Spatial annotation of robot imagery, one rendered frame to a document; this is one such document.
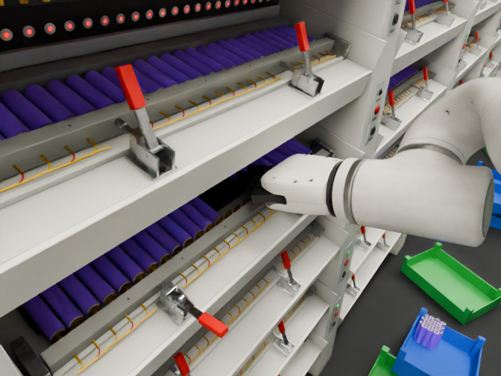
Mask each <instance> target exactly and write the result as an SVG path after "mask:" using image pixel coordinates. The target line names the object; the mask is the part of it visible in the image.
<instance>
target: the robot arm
mask: <svg viewBox="0 0 501 376"><path fill-rule="evenodd" d="M485 146H486V149H487V152H488V155H489V157H490V159H491V162H492V163H493V165H494V167H495V169H496V170H497V171H498V172H499V174H500V175H501V78H493V77H486V78H477V79H473V80H471V81H468V82H465V83H463V84H461V85H459V86H458V87H456V88H455V89H453V90H451V91H450V92H448V93H447V94H446V95H445V96H443V97H442V98H440V99H439V100H438V101H436V102H435V103H434V104H433V105H432V106H431V107H429V108H428V109H427V110H425V111H424V112H423V113H422V114H421V115H420V116H419V117H418V118H417V119H416V120H415V121H414V122H413V123H412V124H411V125H410V127H409V129H408V130H407V132H406V133H405V135H404V137H403V139H402V141H401V143H400V146H399V148H398V150H397V153H396V155H395V156H394V157H392V158H389V159H386V160H375V159H365V158H353V157H350V158H347V159H346V160H340V159H336V158H331V157H322V156H316V155H309V154H294V155H292V156H291V157H288V158H287V159H285V160H284V161H283V162H281V163H279V164H278V165H272V166H269V167H267V166H262V165H253V164H249V165H247V172H245V171H237V172H236V177H237V180H238V183H239V189H241V190H246V191H251V192H252V193H251V194H250V195H251V198H252V202H253V203H262V202H266V204H265V205H266V206H267V207H270V208H271V209H275V210H280V211H285V212H290V213H301V214H310V215H330V214H331V215H332V216H334V217H336V218H337V219H338V220H339V221H340V222H346V223H350V224H354V225H362V226H366V227H370V228H378V229H382V230H386V231H393V232H398V233H402V234H408V235H412V236H420V237H424V238H428V239H436V240H440V241H444V242H451V243H455V244H459V245H466V246H471V247H478V246H479V245H481V244H482V242H483V241H484V239H485V237H486V235H487V232H488V229H489V226H490V223H491V216H492V211H493V206H494V176H493V173H492V171H491V170H490V169H489V168H488V167H486V166H467V165H465V164H466V162H467V161H468V159H469V158H470V157H471V156H472V155H473V154H474V153H476V152H477V151H478V150H480V149H481V148H484V147H485Z"/></svg>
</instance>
